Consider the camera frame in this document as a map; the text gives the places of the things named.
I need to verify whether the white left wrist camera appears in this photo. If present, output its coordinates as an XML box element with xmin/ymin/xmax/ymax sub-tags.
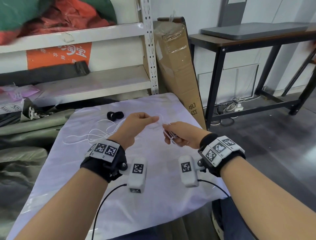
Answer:
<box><xmin>127</xmin><ymin>157</ymin><xmax>148</xmax><ymax>194</ymax></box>

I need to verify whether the person's left hand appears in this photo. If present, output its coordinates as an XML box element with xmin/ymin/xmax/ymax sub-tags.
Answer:
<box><xmin>109</xmin><ymin>112</ymin><xmax>160</xmax><ymax>150</ymax></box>

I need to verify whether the grey flat laptop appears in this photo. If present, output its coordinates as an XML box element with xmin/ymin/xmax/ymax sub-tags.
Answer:
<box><xmin>200</xmin><ymin>22</ymin><xmax>312</xmax><ymax>41</ymax></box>

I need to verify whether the black wristband with markers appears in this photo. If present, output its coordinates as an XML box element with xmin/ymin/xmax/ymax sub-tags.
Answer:
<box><xmin>80</xmin><ymin>139</ymin><xmax>128</xmax><ymax>183</ymax></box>
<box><xmin>197</xmin><ymin>133</ymin><xmax>246</xmax><ymax>177</ymax></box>

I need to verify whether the person's blue trouser leg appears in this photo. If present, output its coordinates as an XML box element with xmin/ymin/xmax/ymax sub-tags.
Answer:
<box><xmin>219</xmin><ymin>196</ymin><xmax>258</xmax><ymax>240</ymax></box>

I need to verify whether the person's right hand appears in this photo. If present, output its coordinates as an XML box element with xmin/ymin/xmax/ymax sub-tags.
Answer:
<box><xmin>162</xmin><ymin>121</ymin><xmax>211</xmax><ymax>149</ymax></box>

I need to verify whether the pink plastic bag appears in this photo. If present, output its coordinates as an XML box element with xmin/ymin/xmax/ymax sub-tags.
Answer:
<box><xmin>0</xmin><ymin>85</ymin><xmax>40</xmax><ymax>101</ymax></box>

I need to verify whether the black right wristband with markers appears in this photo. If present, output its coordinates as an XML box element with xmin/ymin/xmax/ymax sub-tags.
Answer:
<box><xmin>197</xmin><ymin>133</ymin><xmax>246</xmax><ymax>177</ymax></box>

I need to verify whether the white floor cable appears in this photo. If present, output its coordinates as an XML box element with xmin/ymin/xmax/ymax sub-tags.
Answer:
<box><xmin>217</xmin><ymin>95</ymin><xmax>260</xmax><ymax>117</ymax></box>

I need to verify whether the olive green tarp bundle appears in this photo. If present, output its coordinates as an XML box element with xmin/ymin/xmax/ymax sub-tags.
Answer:
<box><xmin>0</xmin><ymin>108</ymin><xmax>75</xmax><ymax>149</ymax></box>

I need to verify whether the orange printed sign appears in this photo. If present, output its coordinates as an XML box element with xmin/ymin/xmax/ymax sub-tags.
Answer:
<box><xmin>26</xmin><ymin>42</ymin><xmax>92</xmax><ymax>70</ymax></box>

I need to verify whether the torn dark plastic bag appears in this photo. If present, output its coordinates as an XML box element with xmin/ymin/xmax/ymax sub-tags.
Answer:
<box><xmin>21</xmin><ymin>97</ymin><xmax>58</xmax><ymax>122</ymax></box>

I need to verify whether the long black bag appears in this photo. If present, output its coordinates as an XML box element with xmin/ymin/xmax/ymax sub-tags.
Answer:
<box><xmin>0</xmin><ymin>61</ymin><xmax>91</xmax><ymax>87</ymax></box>

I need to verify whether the person's left forearm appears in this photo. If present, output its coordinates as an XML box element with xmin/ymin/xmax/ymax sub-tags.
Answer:
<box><xmin>13</xmin><ymin>166</ymin><xmax>110</xmax><ymax>240</ymax></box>

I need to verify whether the grey green tarp bundle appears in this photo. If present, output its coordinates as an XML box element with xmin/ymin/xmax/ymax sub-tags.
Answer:
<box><xmin>0</xmin><ymin>146</ymin><xmax>49</xmax><ymax>239</ymax></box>

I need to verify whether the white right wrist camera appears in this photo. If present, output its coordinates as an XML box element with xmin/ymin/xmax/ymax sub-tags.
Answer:
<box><xmin>178</xmin><ymin>155</ymin><xmax>206</xmax><ymax>188</ymax></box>

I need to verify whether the person's right forearm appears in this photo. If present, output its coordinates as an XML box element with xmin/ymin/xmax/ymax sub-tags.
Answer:
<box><xmin>219</xmin><ymin>155</ymin><xmax>316</xmax><ymax>240</ymax></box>

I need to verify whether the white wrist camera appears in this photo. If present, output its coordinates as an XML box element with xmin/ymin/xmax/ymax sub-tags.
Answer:
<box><xmin>127</xmin><ymin>157</ymin><xmax>148</xmax><ymax>194</ymax></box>
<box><xmin>178</xmin><ymin>155</ymin><xmax>206</xmax><ymax>188</ymax></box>

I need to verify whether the white metal shelf rack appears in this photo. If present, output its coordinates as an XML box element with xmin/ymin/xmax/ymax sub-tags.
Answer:
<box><xmin>0</xmin><ymin>0</ymin><xmax>160</xmax><ymax>117</ymax></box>

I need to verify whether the black frame table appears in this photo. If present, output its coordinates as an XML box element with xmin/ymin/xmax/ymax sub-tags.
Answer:
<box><xmin>188</xmin><ymin>23</ymin><xmax>316</xmax><ymax>129</ymax></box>

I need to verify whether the black right camera cable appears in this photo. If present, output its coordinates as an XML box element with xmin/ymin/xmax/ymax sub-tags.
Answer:
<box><xmin>198</xmin><ymin>180</ymin><xmax>233</xmax><ymax>198</ymax></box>

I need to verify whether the black camera cable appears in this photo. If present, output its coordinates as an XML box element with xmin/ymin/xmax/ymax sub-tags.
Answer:
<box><xmin>198</xmin><ymin>180</ymin><xmax>233</xmax><ymax>198</ymax></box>
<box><xmin>91</xmin><ymin>183</ymin><xmax>128</xmax><ymax>240</ymax></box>

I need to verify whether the white framed panel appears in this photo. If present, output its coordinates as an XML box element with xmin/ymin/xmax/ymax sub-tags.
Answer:
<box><xmin>197</xmin><ymin>63</ymin><xmax>260</xmax><ymax>108</ymax></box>

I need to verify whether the white cloth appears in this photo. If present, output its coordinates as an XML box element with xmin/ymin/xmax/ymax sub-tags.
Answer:
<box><xmin>6</xmin><ymin>93</ymin><xmax>232</xmax><ymax>240</ymax></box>

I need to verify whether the green fabric bundle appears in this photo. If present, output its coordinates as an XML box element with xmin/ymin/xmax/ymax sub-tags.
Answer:
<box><xmin>0</xmin><ymin>0</ymin><xmax>54</xmax><ymax>31</ymax></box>

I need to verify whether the black floor cable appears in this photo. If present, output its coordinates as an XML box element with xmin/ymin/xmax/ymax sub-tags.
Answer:
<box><xmin>209</xmin><ymin>117</ymin><xmax>235</xmax><ymax>127</ymax></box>

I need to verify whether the person's black white shoe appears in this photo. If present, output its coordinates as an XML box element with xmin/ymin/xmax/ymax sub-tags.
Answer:
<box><xmin>211</xmin><ymin>200</ymin><xmax>225</xmax><ymax>240</ymax></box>

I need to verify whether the black left camera cable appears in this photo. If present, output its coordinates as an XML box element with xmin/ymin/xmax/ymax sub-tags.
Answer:
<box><xmin>91</xmin><ymin>183</ymin><xmax>128</xmax><ymax>240</ymax></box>

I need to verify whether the tall cardboard box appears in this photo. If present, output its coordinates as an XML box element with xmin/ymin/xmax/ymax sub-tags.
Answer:
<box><xmin>153</xmin><ymin>21</ymin><xmax>207</xmax><ymax>130</ymax></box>

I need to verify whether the thin white cable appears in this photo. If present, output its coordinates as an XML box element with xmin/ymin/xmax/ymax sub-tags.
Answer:
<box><xmin>63</xmin><ymin>113</ymin><xmax>177</xmax><ymax>146</ymax></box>

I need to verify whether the red orange tarp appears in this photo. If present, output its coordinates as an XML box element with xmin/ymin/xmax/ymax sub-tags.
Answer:
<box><xmin>0</xmin><ymin>0</ymin><xmax>117</xmax><ymax>45</ymax></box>

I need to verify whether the black left wristband with markers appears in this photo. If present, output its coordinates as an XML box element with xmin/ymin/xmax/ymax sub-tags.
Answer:
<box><xmin>80</xmin><ymin>139</ymin><xmax>128</xmax><ymax>183</ymax></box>

